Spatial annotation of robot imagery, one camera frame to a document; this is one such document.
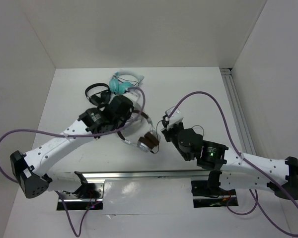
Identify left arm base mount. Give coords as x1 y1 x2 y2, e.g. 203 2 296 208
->
56 179 105 211

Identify brown leather headphones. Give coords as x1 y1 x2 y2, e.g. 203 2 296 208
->
117 112 160 154

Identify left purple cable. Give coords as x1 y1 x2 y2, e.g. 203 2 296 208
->
0 88 147 184

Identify small black headphones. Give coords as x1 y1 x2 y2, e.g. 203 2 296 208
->
84 83 111 107

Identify purple cable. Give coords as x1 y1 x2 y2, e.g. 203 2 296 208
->
0 88 147 184
170 91 298 236

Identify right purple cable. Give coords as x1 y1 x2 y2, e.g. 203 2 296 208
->
170 91 298 236

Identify aluminium rail front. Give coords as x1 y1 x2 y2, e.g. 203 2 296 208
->
81 170 210 181

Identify aluminium rail right side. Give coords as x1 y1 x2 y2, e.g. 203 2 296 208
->
220 68 256 155

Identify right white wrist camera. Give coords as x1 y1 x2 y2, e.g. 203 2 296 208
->
162 106 183 130

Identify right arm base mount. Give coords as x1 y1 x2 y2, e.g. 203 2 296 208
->
191 180 238 208

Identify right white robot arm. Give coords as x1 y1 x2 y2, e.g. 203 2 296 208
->
161 119 298 200

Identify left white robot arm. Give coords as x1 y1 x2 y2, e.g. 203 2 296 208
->
10 95 134 199

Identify teal cat-ear headphones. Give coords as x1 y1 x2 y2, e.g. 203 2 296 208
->
109 70 145 95

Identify aluminium rail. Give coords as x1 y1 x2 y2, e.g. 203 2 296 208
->
81 170 210 181
220 68 256 155

